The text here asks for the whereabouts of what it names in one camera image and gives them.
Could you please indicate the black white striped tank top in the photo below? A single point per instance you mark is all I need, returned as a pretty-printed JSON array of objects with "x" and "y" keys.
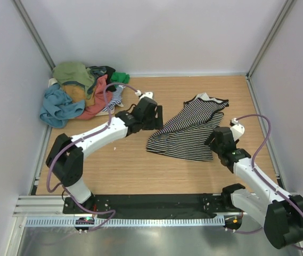
[{"x": 184, "y": 135}]

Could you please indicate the light blue tank top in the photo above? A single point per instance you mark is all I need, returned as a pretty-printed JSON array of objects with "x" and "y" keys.
[{"x": 58, "y": 107}]

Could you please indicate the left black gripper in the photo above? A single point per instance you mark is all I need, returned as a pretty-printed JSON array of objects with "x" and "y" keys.
[{"x": 156, "y": 123}]

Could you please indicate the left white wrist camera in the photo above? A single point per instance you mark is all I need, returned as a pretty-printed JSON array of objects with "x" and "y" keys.
[{"x": 141, "y": 95}]

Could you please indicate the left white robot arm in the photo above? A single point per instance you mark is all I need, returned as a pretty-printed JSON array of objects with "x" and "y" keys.
[{"x": 66, "y": 158}]

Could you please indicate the slotted cable duct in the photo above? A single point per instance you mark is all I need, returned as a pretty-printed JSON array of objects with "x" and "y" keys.
[{"x": 88, "y": 222}]

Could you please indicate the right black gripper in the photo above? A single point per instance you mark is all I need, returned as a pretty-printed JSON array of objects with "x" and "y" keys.
[{"x": 212, "y": 144}]

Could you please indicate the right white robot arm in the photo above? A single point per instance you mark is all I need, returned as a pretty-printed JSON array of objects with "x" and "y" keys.
[{"x": 279, "y": 212}]

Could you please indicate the bright green tank top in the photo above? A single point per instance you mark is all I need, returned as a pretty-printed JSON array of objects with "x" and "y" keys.
[{"x": 118, "y": 77}]

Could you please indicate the mustard yellow tank top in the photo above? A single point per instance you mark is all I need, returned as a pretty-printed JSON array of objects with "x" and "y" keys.
[{"x": 77, "y": 94}]

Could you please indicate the aluminium frame rail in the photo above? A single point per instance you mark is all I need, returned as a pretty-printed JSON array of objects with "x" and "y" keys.
[{"x": 53, "y": 205}]

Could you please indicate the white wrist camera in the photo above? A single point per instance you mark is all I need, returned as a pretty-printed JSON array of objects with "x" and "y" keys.
[
  {"x": 141, "y": 95},
  {"x": 237, "y": 129}
]

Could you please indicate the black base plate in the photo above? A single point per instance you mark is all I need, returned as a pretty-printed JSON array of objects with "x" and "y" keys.
[{"x": 168, "y": 206}]

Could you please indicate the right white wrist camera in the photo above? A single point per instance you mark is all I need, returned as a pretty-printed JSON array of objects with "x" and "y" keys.
[{"x": 237, "y": 129}]

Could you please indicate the white tray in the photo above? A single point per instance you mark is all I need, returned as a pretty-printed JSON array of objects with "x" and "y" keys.
[{"x": 53, "y": 81}]

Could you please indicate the blue white striped tank top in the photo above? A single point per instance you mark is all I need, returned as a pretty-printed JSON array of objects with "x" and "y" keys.
[{"x": 116, "y": 100}]

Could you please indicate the salmon pink tank top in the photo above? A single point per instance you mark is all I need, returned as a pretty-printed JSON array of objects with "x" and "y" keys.
[{"x": 97, "y": 102}]

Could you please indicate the olive green tank top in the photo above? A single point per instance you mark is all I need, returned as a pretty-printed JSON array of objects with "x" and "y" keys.
[{"x": 75, "y": 73}]

